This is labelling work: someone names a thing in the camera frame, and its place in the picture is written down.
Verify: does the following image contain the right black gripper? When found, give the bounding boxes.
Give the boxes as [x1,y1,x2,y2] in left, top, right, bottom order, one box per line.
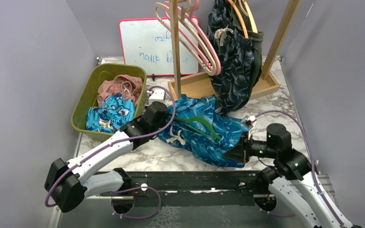
[222,131,279,163]

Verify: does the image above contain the blue leaf print shorts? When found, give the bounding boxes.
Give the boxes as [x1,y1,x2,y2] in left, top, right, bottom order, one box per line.
[158,104,248,168]

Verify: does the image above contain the green plastic hanger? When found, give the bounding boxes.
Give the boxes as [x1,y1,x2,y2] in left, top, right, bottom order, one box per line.
[173,95,222,141]

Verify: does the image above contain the pink shorts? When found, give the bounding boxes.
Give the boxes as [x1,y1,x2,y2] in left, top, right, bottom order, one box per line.
[97,75,143,106]

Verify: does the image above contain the blue shark print shorts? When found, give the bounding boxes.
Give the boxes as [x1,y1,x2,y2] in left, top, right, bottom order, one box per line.
[86,93,135,133]

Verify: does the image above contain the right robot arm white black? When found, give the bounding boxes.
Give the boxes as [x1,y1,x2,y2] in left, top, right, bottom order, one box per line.
[223,123,356,228]

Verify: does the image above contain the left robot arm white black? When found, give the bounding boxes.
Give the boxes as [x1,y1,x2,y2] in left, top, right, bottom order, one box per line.
[44,102,176,213]

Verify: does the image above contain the dark blue patterned shorts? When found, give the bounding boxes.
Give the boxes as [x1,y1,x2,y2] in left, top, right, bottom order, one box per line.
[207,0,255,115]

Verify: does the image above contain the dark olive shorts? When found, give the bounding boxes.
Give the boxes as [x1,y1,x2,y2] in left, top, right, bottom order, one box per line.
[236,1,264,86]

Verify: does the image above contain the beige wooden hanger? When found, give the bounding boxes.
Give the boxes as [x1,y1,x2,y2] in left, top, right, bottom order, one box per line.
[239,0,258,33]

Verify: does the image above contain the orange wooden hanger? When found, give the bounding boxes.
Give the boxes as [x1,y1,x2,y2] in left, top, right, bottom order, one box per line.
[227,0,249,38]

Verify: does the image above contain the wooden clothes rack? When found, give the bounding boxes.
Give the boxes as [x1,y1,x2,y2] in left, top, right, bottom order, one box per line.
[168,0,301,100]

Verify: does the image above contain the olive green plastic basket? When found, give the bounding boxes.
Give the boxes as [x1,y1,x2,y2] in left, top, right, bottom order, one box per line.
[71,63,147,142]

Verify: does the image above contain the red framed whiteboard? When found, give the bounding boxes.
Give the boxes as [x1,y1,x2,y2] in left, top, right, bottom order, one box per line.
[119,17,200,77]

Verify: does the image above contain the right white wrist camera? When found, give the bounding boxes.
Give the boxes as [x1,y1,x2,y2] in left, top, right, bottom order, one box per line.
[241,115,257,132]

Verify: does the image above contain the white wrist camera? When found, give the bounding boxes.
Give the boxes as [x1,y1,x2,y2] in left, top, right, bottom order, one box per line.
[241,115,257,132]
[147,88,166,105]

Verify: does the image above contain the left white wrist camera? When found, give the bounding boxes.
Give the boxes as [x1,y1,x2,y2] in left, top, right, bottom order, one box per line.
[147,88,166,105]

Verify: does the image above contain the black metal base rail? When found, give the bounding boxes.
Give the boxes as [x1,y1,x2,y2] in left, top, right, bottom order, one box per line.
[48,170,281,228]

